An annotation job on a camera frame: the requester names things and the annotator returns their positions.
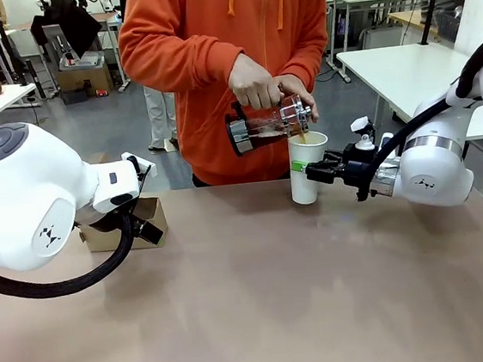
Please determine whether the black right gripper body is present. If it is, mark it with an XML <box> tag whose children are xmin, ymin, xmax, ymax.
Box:
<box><xmin>334</xmin><ymin>139</ymin><xmax>389</xmax><ymax>204</ymax></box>

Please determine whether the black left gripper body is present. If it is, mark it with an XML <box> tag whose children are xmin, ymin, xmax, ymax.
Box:
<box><xmin>75</xmin><ymin>204</ymin><xmax>131</xmax><ymax>230</ymax></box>

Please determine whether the brown cardboard cup carrier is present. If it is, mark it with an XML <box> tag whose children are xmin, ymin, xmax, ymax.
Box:
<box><xmin>74</xmin><ymin>192</ymin><xmax>173</xmax><ymax>257</ymax></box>

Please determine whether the tall white paper cup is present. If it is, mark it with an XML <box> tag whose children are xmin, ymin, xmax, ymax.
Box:
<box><xmin>284</xmin><ymin>129</ymin><xmax>336</xmax><ymax>207</ymax></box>

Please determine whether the glass pitcher with brown drink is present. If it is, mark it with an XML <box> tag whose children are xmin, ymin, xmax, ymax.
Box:
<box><xmin>221</xmin><ymin>90</ymin><xmax>319</xmax><ymax>159</ymax></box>

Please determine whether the person's left forearm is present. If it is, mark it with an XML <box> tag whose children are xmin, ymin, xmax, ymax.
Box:
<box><xmin>284</xmin><ymin>24</ymin><xmax>337</xmax><ymax>95</ymax></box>

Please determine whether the person's right forearm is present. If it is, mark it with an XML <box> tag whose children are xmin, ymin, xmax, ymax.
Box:
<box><xmin>117</xmin><ymin>15</ymin><xmax>250</xmax><ymax>100</ymax></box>

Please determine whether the person's left hand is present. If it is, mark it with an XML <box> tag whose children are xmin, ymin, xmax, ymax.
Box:
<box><xmin>275</xmin><ymin>71</ymin><xmax>320</xmax><ymax>127</ymax></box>

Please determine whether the person's right hand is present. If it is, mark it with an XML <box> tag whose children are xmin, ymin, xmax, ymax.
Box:
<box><xmin>224</xmin><ymin>49</ymin><xmax>285</xmax><ymax>114</ymax></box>

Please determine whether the large white table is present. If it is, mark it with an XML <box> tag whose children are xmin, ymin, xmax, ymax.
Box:
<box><xmin>334</xmin><ymin>35</ymin><xmax>483</xmax><ymax>155</ymax></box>

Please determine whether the person in white trousers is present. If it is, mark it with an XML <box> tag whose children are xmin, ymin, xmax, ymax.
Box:
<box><xmin>141</xmin><ymin>82</ymin><xmax>181</xmax><ymax>154</ymax></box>

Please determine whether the small black case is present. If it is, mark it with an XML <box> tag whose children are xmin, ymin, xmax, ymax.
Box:
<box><xmin>60</xmin><ymin>88</ymin><xmax>90</xmax><ymax>107</ymax></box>

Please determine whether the brown cardboard box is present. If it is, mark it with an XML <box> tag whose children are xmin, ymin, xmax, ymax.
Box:
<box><xmin>55</xmin><ymin>64</ymin><xmax>116</xmax><ymax>101</ymax></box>

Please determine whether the wooden top table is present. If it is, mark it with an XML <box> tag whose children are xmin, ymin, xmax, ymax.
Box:
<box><xmin>386</xmin><ymin>6</ymin><xmax>440</xmax><ymax>42</ymax></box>

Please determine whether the grey plastic bin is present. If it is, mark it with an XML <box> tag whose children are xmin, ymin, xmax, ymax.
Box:
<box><xmin>57</xmin><ymin>48</ymin><xmax>107</xmax><ymax>74</ymax></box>

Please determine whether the person in orange hoodie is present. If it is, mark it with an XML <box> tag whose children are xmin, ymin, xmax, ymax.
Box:
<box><xmin>113</xmin><ymin>0</ymin><xmax>348</xmax><ymax>196</ymax></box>

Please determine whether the black tripod stand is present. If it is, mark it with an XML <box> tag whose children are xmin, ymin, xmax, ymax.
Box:
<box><xmin>0</xmin><ymin>0</ymin><xmax>44</xmax><ymax>112</ymax></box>

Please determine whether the black hanging cloth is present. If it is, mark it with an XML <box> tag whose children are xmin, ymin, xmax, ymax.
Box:
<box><xmin>27</xmin><ymin>0</ymin><xmax>107</xmax><ymax>64</ymax></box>

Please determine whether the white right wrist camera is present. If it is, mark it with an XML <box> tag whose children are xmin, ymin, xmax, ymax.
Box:
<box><xmin>348</xmin><ymin>114</ymin><xmax>379</xmax><ymax>154</ymax></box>

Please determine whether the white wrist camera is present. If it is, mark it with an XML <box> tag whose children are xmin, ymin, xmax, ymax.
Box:
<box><xmin>120</xmin><ymin>149</ymin><xmax>158</xmax><ymax>182</ymax></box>
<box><xmin>348</xmin><ymin>114</ymin><xmax>379</xmax><ymax>154</ymax></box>

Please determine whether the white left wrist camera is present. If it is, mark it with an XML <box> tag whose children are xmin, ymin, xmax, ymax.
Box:
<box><xmin>120</xmin><ymin>149</ymin><xmax>158</xmax><ymax>182</ymax></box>

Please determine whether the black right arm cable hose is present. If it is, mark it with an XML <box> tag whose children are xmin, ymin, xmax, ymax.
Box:
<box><xmin>340</xmin><ymin>28</ymin><xmax>483</xmax><ymax>202</ymax></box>

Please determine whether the wire mesh basket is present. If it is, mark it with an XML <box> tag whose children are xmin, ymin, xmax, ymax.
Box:
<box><xmin>431</xmin><ymin>4</ymin><xmax>468</xmax><ymax>46</ymax></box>

